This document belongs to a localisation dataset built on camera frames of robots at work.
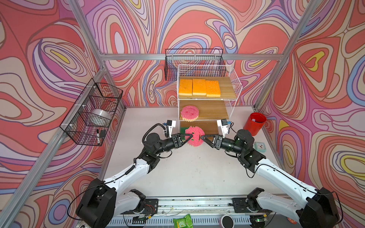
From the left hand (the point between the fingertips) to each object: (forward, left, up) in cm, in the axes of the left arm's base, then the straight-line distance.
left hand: (192, 139), depth 67 cm
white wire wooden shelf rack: (+24, -12, -3) cm, 27 cm away
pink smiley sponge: (-1, -2, 0) cm, 2 cm away
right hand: (+1, -5, -3) cm, 6 cm away
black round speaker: (-30, -16, -23) cm, 41 cm away
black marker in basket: (+2, +48, -3) cm, 48 cm away
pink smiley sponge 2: (+17, +1, 0) cm, 17 cm away
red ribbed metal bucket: (+23, -43, -15) cm, 51 cm away
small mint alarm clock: (+11, -47, -25) cm, 54 cm away
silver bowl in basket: (+13, +47, +4) cm, 49 cm away
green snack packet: (-30, +4, -27) cm, 41 cm away
